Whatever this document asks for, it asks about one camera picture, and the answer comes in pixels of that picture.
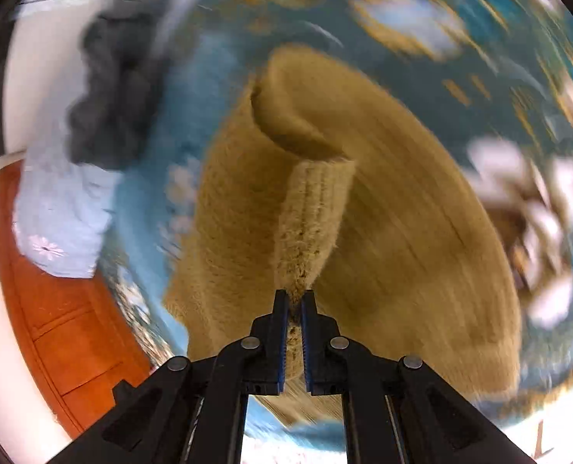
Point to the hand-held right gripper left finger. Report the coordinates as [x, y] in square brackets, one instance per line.
[281, 348]

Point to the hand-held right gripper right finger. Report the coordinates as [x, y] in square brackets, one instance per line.
[307, 348]

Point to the tan knit sweater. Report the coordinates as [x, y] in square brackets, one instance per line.
[402, 251]

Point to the light blue embroidered garment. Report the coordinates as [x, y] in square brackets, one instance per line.
[64, 203]

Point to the dark grey garment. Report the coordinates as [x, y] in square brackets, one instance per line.
[117, 101]

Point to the teal floral blanket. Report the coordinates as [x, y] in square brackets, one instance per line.
[412, 38]

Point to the orange wooden bed frame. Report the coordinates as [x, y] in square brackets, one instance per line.
[59, 324]

